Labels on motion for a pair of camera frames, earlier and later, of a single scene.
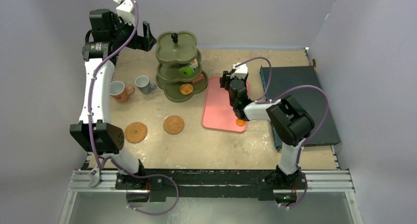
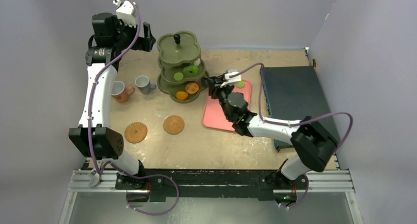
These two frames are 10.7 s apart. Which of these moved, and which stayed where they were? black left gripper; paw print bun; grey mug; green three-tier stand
Moved: paw print bun
Stayed: green three-tier stand; black left gripper; grey mug
